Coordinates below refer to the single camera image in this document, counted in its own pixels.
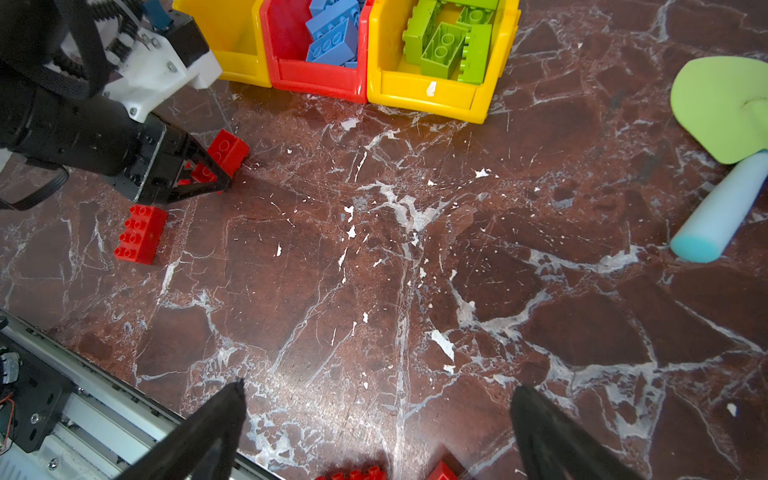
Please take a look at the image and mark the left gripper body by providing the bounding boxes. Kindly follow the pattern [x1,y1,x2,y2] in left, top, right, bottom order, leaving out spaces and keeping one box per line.
[1,64,168,204]

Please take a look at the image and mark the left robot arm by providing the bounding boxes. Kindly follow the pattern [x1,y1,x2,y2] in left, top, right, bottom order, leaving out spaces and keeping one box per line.
[1,1,232,211]

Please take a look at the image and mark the red middle bin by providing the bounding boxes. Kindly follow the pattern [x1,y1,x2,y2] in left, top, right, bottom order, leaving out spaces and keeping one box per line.
[260,1,373,103]

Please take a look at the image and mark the green lego pair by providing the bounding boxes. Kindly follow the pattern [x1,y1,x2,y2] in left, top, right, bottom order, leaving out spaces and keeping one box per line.
[402,0,441,64]

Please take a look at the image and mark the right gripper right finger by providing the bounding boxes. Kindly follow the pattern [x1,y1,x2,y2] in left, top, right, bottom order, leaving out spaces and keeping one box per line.
[510,385,640,479]

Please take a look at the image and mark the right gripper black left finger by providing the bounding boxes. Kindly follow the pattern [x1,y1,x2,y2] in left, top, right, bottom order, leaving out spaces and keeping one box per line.
[117,379,248,479]

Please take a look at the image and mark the green lego long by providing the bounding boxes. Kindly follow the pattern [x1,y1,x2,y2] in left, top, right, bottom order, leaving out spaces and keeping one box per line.
[420,22,468,79]

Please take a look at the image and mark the light blue scoop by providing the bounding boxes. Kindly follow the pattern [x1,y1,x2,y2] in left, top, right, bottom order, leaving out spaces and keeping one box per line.
[670,150,767,263]

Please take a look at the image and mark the blue lego tilted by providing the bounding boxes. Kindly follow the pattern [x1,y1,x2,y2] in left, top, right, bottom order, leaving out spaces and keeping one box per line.
[306,19,358,66]

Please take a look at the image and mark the right yellow bin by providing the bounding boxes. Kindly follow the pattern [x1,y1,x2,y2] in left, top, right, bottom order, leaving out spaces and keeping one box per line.
[367,0,521,124]

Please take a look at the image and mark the yellow bin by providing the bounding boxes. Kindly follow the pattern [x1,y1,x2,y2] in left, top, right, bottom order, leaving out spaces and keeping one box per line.
[367,0,521,124]
[173,0,272,88]

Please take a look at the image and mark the left yellow bin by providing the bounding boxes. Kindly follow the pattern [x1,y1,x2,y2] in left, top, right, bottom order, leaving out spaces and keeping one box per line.
[173,0,272,88]

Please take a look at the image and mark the red lego studs up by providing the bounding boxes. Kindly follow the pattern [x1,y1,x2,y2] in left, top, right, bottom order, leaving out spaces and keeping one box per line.
[114,205,168,265]

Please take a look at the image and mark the blue lego near bins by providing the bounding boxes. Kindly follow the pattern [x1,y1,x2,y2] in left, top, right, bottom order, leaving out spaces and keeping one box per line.
[305,0,361,40]

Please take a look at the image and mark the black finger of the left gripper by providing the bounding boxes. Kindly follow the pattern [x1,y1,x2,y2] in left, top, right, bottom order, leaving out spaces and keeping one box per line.
[152,122,232,204]

